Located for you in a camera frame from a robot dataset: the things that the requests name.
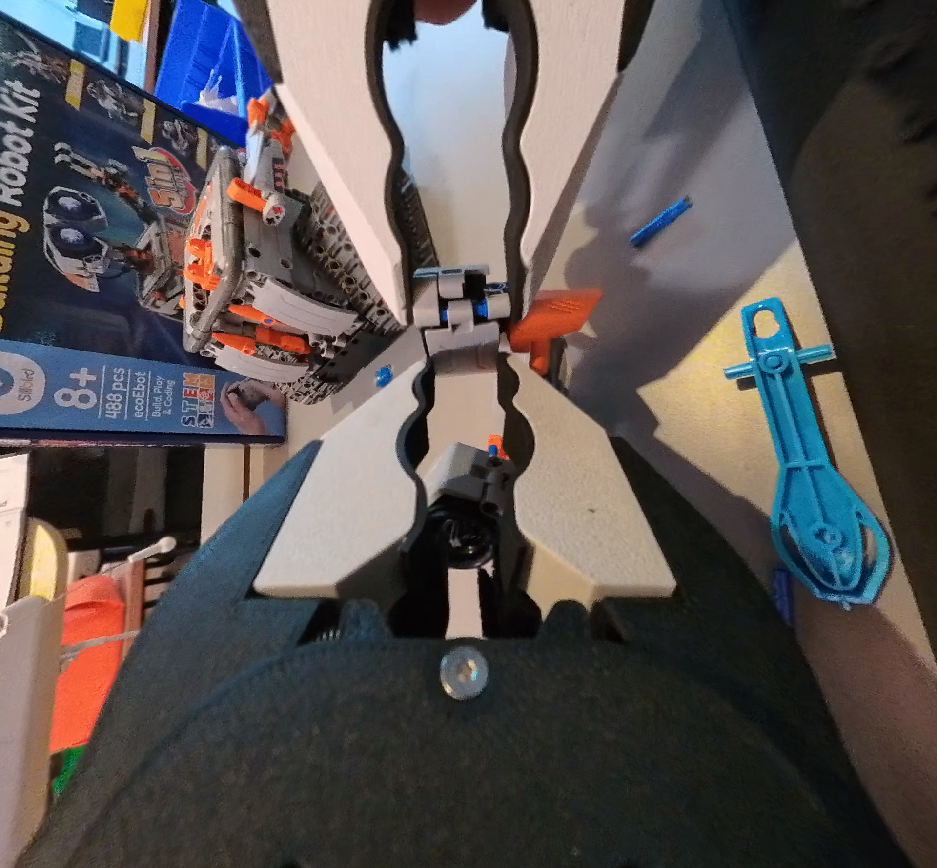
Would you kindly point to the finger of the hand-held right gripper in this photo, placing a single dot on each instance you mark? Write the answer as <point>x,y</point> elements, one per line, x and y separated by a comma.
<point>578,40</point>
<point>322,77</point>

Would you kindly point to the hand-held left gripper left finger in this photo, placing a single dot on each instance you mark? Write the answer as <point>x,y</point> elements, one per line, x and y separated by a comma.
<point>344,516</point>

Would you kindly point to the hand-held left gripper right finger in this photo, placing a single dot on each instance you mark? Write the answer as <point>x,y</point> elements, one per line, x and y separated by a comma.
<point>593,516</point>

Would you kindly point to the grey orange twin-motor toy assembly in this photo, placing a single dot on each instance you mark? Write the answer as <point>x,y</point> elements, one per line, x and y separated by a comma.
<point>461,355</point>

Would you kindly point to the blue plastic bin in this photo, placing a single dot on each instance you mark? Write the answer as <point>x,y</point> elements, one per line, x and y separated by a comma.
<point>197,40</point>

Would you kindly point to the translucent blue round stud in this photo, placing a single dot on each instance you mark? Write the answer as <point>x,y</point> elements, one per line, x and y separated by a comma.
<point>382,375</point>

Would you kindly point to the large grey orange toy vehicle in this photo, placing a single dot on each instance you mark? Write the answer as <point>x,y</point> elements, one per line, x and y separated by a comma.
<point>256,245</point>

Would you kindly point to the tiny blue toy piece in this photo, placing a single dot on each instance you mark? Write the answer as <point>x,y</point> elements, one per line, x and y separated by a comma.
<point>659,222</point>

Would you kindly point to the blue toy pin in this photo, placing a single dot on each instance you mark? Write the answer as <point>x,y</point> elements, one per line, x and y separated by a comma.
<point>782,593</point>

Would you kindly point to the yellow plastic bin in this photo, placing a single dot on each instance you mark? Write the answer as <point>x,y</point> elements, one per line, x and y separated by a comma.
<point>128,4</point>

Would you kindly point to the light blue brick separator tool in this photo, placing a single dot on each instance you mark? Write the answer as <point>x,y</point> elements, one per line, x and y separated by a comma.
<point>805,487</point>

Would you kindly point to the blue toy kit box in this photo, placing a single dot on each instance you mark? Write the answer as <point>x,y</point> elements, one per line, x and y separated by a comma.
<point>73,187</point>

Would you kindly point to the orange box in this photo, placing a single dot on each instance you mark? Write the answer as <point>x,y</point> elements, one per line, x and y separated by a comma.
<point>88,663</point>

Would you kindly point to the pale wooden board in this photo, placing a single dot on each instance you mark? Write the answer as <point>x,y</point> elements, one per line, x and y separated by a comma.
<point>22,699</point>

